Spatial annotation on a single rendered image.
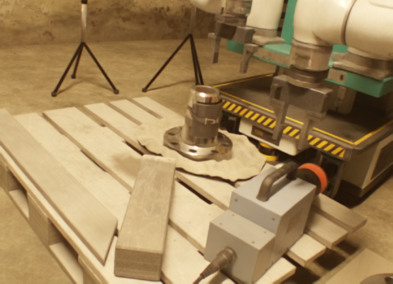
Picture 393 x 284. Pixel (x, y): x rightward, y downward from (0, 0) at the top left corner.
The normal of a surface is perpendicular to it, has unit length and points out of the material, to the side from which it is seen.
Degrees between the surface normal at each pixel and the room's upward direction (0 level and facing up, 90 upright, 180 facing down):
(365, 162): 90
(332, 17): 87
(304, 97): 90
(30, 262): 0
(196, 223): 0
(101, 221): 0
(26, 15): 90
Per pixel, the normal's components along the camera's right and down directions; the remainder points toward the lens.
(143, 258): -0.02, 0.40
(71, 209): 0.13, -0.91
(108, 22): 0.66, 0.38
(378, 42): -0.59, 0.60
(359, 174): -0.66, 0.22
